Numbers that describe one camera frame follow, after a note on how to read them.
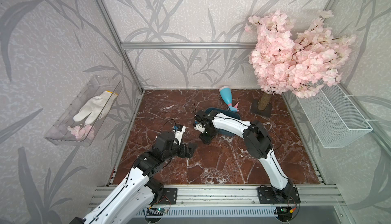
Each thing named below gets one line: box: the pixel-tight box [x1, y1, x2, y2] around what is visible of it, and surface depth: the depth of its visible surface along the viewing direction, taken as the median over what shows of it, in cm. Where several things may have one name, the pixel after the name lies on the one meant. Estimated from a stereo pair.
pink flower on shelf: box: [66, 124, 96, 140], surface depth 60 cm
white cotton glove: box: [72, 90, 119, 125], surface depth 68 cm
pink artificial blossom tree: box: [244, 10, 357, 118], surface depth 66 cm
